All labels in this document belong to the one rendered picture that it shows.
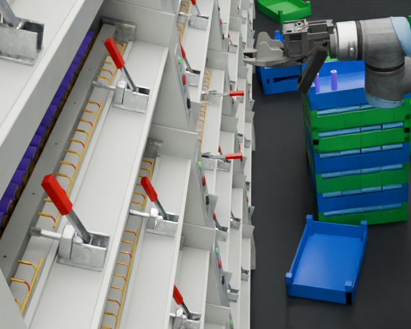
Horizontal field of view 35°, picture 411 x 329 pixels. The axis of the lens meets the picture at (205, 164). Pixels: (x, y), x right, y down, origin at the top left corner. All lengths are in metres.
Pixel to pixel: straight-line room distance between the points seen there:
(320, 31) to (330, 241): 0.91
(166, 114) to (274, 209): 1.43
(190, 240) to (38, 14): 0.68
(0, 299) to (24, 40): 0.18
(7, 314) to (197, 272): 0.76
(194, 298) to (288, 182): 1.49
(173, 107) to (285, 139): 1.79
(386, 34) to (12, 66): 1.16
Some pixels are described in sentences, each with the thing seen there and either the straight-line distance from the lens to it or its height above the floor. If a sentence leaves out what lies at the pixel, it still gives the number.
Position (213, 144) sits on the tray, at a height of 0.73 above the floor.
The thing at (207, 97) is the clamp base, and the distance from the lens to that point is 1.57.
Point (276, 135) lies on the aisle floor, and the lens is 2.80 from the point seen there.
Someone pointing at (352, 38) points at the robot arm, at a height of 0.86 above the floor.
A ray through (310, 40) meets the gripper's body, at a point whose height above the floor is 0.86.
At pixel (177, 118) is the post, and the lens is 1.01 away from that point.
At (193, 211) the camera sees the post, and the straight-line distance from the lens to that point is 1.11.
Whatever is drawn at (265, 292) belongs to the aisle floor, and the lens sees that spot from 2.09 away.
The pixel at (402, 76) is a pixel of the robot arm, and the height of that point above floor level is 0.75.
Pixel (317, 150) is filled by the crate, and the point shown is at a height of 0.33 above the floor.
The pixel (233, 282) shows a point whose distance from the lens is 1.65.
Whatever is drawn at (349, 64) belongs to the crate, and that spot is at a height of 0.52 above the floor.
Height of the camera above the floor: 1.50
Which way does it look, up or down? 34 degrees down
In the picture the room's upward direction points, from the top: 11 degrees counter-clockwise
